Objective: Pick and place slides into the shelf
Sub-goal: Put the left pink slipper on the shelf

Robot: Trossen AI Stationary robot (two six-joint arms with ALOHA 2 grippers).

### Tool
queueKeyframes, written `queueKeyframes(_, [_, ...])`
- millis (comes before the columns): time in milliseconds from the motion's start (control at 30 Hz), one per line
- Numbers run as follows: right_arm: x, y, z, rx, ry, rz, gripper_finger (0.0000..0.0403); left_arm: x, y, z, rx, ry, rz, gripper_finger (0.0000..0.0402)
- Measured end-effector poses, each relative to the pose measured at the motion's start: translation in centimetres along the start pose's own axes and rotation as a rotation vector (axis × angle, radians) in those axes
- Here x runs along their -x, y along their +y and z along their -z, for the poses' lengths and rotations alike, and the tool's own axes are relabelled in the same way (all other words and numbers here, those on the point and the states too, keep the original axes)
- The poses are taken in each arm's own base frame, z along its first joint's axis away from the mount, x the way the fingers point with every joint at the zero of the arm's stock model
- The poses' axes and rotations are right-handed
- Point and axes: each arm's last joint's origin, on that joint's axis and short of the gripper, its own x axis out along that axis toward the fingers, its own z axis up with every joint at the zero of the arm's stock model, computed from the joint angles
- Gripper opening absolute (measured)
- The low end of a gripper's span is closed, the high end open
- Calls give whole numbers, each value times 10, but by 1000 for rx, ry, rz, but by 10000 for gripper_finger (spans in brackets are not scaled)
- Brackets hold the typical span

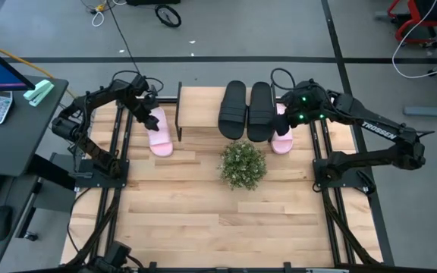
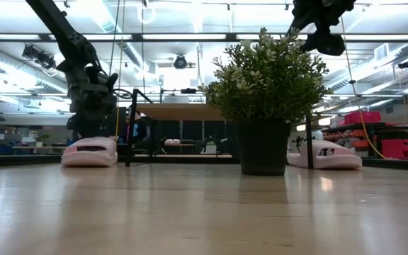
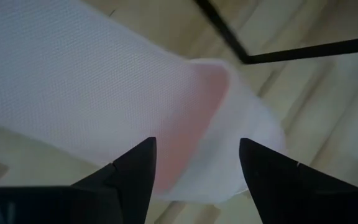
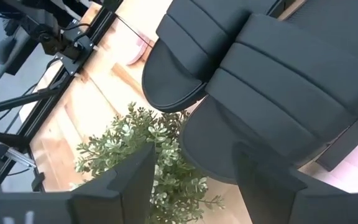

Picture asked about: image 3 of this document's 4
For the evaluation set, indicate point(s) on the black metal frame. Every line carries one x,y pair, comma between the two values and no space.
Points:
306,51

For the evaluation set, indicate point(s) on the pink rubber slide sandal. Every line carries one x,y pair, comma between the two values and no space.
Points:
73,77

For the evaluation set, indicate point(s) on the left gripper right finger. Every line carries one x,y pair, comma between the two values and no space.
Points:
278,193

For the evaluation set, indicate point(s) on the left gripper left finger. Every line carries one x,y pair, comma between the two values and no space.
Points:
132,180

